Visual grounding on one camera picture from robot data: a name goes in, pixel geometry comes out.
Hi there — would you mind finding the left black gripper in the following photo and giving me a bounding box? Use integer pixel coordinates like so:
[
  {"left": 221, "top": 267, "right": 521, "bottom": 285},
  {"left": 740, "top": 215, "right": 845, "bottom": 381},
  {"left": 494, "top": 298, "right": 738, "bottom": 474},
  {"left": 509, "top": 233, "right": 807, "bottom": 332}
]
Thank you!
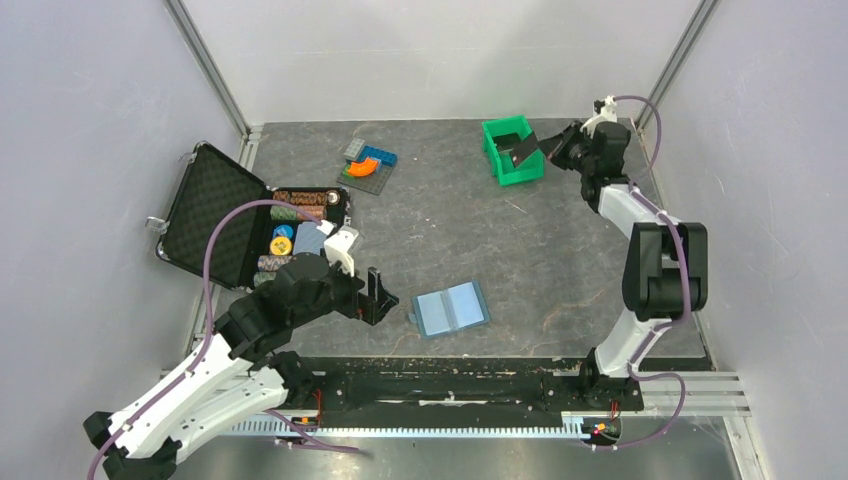
[{"left": 293, "top": 251, "right": 399, "bottom": 327}]

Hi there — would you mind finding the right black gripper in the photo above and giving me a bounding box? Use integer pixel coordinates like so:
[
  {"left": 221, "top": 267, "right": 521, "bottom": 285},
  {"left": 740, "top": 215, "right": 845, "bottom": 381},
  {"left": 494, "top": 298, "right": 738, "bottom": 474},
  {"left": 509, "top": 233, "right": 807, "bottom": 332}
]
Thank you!
[{"left": 538, "top": 120, "right": 597, "bottom": 175}]

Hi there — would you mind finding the blue leather card holder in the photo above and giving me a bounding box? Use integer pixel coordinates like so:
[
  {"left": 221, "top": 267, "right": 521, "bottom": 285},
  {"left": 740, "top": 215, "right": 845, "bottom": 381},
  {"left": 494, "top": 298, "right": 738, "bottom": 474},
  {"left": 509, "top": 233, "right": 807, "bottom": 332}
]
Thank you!
[{"left": 408, "top": 280, "right": 491, "bottom": 338}]

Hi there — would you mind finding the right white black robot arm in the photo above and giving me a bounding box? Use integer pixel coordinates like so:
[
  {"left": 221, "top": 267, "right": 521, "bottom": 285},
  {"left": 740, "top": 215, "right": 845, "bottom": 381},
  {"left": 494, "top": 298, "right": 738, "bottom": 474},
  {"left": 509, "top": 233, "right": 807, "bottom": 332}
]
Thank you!
[{"left": 539, "top": 121, "right": 708, "bottom": 408}]

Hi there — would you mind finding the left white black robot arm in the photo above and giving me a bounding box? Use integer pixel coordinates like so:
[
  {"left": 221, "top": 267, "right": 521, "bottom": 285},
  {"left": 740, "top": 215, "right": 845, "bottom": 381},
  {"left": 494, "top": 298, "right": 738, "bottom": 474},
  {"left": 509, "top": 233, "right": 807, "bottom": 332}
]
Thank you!
[{"left": 84, "top": 253, "right": 399, "bottom": 479}]

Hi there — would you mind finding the blue playing card deck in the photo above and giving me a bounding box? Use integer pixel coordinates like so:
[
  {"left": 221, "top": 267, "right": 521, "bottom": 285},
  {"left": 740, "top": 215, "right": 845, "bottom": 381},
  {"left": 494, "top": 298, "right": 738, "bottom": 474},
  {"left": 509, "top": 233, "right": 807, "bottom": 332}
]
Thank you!
[{"left": 292, "top": 222, "right": 327, "bottom": 255}]

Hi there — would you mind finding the green plastic bin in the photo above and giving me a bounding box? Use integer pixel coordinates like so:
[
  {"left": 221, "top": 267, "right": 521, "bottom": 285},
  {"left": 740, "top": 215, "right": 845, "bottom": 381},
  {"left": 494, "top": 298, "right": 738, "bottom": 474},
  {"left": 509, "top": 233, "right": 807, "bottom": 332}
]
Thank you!
[{"left": 481, "top": 115, "right": 545, "bottom": 187}]

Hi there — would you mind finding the black object in bin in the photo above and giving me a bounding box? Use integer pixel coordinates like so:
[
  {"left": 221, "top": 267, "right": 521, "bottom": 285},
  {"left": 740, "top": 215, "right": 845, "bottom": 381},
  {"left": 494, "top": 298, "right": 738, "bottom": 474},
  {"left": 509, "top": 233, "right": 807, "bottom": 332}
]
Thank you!
[{"left": 492, "top": 133, "right": 522, "bottom": 152}]

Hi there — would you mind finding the white dealer button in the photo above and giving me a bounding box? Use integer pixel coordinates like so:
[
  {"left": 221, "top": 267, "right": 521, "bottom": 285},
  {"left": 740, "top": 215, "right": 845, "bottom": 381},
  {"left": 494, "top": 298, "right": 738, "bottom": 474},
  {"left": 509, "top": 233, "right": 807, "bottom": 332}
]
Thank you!
[{"left": 326, "top": 190, "right": 341, "bottom": 205}]

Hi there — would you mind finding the yellow poker chip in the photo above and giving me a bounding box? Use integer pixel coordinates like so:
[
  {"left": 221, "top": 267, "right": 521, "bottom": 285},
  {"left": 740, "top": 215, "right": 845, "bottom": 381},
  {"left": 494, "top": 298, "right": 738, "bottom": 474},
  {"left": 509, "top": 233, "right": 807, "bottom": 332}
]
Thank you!
[{"left": 269, "top": 236, "right": 293, "bottom": 256}]

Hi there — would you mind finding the poker chip row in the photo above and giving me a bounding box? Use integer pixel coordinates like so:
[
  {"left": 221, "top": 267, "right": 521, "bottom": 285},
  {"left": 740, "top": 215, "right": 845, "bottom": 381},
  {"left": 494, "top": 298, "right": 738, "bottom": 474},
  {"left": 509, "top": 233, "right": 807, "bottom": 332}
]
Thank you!
[
  {"left": 253, "top": 271, "right": 276, "bottom": 288},
  {"left": 272, "top": 190, "right": 328, "bottom": 206},
  {"left": 257, "top": 255, "right": 293, "bottom": 272},
  {"left": 270, "top": 205, "right": 327, "bottom": 221}
]

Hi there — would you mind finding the grey lego baseplate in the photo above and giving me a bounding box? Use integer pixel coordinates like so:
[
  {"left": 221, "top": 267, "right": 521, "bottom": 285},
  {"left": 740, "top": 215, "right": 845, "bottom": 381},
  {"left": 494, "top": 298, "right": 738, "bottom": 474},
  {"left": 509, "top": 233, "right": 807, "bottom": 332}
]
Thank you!
[{"left": 336, "top": 164, "right": 395, "bottom": 195}]

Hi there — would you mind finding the blue poker chip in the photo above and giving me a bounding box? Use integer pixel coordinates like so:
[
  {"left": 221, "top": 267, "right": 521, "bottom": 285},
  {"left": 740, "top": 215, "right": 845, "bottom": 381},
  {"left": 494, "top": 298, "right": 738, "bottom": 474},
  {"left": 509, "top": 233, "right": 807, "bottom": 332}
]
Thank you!
[{"left": 272, "top": 224, "right": 294, "bottom": 239}]

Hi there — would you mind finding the top poker chip row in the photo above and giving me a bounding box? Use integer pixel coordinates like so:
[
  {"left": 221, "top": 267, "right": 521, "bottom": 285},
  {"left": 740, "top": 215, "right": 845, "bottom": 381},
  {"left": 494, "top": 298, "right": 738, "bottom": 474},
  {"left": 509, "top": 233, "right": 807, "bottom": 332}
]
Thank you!
[{"left": 272, "top": 190, "right": 328, "bottom": 206}]

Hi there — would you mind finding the bottom poker chip row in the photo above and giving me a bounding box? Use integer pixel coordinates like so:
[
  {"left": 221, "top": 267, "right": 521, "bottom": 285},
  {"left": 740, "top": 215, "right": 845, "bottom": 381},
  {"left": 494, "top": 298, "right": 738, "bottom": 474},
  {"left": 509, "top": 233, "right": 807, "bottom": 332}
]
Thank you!
[{"left": 253, "top": 271, "right": 276, "bottom": 288}]

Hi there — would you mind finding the orange curved lego piece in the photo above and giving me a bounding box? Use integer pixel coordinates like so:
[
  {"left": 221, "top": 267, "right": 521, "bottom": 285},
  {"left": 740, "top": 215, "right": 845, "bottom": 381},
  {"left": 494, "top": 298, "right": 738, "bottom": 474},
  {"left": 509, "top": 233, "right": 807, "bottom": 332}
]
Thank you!
[{"left": 343, "top": 157, "right": 381, "bottom": 178}]

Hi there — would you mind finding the black poker chip case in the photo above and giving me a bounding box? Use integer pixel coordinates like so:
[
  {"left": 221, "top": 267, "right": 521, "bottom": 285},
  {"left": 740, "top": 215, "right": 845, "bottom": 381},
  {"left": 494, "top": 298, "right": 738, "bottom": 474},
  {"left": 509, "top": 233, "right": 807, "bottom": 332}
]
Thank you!
[{"left": 146, "top": 140, "right": 352, "bottom": 291}]

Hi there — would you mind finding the blue lego brick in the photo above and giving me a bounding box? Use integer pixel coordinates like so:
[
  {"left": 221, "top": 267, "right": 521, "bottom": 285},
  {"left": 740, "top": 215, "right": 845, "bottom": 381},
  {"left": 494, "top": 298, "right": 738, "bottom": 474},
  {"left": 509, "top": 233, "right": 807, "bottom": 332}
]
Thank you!
[{"left": 357, "top": 145, "right": 398, "bottom": 167}]

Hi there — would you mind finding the grey lego brick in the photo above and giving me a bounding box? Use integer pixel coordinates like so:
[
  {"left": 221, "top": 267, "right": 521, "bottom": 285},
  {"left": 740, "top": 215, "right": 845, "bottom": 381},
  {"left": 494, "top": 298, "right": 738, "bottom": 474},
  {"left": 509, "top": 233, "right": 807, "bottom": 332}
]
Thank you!
[{"left": 343, "top": 138, "right": 365, "bottom": 162}]

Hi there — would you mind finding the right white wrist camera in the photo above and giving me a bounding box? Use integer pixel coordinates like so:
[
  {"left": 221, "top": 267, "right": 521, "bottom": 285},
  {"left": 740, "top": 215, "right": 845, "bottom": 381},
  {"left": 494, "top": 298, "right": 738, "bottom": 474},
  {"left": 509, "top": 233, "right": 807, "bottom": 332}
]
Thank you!
[{"left": 580, "top": 95, "right": 618, "bottom": 138}]

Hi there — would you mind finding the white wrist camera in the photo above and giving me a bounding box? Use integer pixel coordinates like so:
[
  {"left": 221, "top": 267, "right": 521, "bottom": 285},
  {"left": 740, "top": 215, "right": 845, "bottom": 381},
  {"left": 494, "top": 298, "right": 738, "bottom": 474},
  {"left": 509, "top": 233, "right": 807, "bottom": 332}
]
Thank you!
[
  {"left": 580, "top": 95, "right": 618, "bottom": 138},
  {"left": 318, "top": 220, "right": 360, "bottom": 277}
]

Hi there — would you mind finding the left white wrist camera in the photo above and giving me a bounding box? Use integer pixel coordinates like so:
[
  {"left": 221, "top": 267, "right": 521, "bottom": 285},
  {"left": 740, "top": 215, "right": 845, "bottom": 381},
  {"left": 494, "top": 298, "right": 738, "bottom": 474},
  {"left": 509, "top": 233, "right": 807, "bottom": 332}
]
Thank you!
[{"left": 318, "top": 220, "right": 360, "bottom": 277}]

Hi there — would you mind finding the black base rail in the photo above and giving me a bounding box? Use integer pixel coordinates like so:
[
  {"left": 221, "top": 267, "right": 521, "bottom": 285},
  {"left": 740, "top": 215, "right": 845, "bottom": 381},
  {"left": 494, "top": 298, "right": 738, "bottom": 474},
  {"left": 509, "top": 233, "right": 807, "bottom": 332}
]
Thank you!
[{"left": 280, "top": 357, "right": 644, "bottom": 429}]

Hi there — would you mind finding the right aluminium corner post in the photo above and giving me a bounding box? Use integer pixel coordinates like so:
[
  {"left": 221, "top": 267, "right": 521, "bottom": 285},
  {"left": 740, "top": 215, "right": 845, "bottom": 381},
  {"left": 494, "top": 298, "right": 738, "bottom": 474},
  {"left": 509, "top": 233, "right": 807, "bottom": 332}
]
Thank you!
[{"left": 648, "top": 0, "right": 720, "bottom": 107}]

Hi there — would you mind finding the aluminium corner post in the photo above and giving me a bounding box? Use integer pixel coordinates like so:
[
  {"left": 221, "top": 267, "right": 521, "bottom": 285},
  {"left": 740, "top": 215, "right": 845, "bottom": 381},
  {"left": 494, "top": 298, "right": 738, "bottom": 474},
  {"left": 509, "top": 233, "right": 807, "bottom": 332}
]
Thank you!
[
  {"left": 163, "top": 0, "right": 251, "bottom": 138},
  {"left": 648, "top": 0, "right": 720, "bottom": 107}
]

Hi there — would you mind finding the white toothed cable strip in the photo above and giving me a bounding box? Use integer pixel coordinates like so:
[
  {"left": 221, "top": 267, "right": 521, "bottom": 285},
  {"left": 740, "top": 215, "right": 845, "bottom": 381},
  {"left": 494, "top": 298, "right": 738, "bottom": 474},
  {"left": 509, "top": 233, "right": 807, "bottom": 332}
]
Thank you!
[{"left": 221, "top": 414, "right": 590, "bottom": 440}]

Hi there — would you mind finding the left aluminium corner post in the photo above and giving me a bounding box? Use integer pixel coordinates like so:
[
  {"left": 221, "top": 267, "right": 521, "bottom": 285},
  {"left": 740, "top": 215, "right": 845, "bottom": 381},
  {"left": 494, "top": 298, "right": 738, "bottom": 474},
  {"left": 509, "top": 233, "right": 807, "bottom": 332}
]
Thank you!
[{"left": 163, "top": 0, "right": 251, "bottom": 138}]

